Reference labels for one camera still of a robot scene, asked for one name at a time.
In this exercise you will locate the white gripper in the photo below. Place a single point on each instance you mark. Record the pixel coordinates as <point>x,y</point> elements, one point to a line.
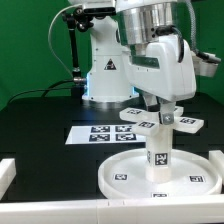
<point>159,73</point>

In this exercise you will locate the white cross-shaped table base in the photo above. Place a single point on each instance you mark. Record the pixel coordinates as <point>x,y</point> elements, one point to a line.
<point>148,123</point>

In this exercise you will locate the white round table top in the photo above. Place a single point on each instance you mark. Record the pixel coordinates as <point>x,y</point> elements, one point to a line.
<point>129,175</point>

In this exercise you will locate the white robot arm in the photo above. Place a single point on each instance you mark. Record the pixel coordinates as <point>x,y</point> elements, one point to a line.
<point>135,44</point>

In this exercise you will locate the white right border block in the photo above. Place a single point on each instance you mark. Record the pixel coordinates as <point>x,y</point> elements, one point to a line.
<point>216,158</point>

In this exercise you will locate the white border block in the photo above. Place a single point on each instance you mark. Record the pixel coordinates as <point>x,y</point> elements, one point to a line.
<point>216,158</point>
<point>7,174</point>

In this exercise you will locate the white fiducial marker sheet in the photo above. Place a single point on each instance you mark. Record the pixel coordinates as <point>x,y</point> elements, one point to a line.
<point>102,134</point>

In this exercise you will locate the white left border block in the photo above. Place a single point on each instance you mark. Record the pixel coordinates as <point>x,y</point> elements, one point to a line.
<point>7,174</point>

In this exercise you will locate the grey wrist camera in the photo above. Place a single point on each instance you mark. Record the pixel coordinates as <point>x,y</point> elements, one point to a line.
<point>206,65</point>

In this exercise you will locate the white front border rail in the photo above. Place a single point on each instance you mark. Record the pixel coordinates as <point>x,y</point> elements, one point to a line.
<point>160,210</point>

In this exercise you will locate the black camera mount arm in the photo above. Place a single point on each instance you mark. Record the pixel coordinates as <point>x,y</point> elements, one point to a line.
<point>77,21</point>

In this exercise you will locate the grey camera on mount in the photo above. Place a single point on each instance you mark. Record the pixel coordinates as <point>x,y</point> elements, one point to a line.
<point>99,7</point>

